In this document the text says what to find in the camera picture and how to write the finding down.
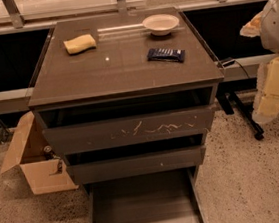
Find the yellow sponge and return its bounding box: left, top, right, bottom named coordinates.
left=64, top=34, right=97, bottom=55

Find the open bottom drawer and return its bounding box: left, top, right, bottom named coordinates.
left=88, top=169, right=207, bottom=223

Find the black table leg with caster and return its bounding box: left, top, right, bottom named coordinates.
left=216, top=91, right=264, bottom=141

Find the middle drawer grey front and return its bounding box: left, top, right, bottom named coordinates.
left=67, top=145, right=206, bottom=185

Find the dark grey drawer cabinet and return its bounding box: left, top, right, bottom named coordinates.
left=18, top=1, right=237, bottom=206

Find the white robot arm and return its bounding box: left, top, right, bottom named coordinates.
left=240, top=0, right=279, bottom=124

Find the black power adapter with cable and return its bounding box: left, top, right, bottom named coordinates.
left=217, top=57, right=250, bottom=81

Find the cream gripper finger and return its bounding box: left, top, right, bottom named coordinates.
left=252, top=56, right=279, bottom=124
left=239, top=12, right=262, bottom=38

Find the blue rxbar blueberry bar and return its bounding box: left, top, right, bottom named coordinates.
left=147, top=48, right=185, bottom=63

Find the white bowl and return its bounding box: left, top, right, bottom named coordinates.
left=142, top=14, right=180, bottom=36

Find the drawer grey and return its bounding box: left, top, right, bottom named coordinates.
left=42, top=108, right=214, bottom=155
left=67, top=145, right=206, bottom=185

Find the dark bottle in box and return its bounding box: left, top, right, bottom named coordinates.
left=43, top=145, right=63, bottom=174

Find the top drawer grey front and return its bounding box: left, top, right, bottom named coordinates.
left=42, top=108, right=214, bottom=155

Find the open cardboard box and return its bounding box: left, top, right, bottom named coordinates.
left=0, top=112, right=79, bottom=195

